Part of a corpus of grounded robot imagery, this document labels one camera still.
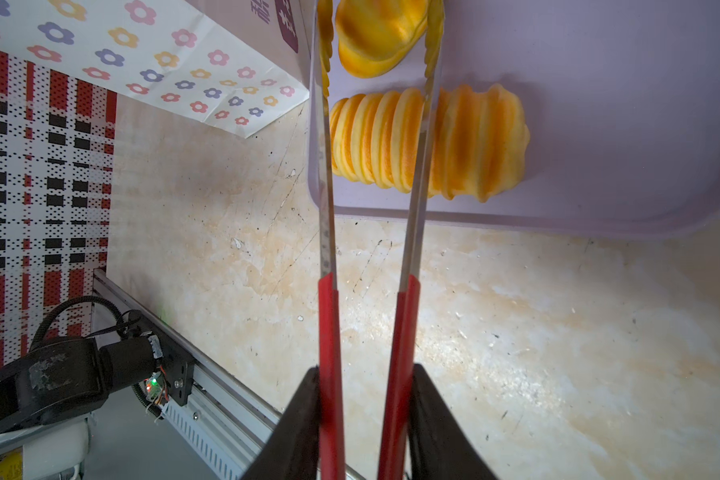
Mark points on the red handled metal tongs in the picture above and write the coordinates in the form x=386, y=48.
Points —
x=364, y=264

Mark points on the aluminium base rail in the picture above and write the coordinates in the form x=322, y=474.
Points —
x=222, y=420

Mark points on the round striped bun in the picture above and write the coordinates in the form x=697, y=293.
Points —
x=375, y=36

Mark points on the ridged bread loaf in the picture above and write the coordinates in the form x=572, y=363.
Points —
x=480, y=140

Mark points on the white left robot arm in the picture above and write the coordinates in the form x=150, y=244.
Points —
x=47, y=394

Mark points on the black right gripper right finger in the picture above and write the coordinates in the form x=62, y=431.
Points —
x=438, y=447

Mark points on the white printed paper bag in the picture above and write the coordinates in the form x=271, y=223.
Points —
x=234, y=65

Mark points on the lilac plastic tray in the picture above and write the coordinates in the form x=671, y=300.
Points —
x=622, y=100

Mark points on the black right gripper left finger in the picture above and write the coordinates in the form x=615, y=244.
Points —
x=292, y=450

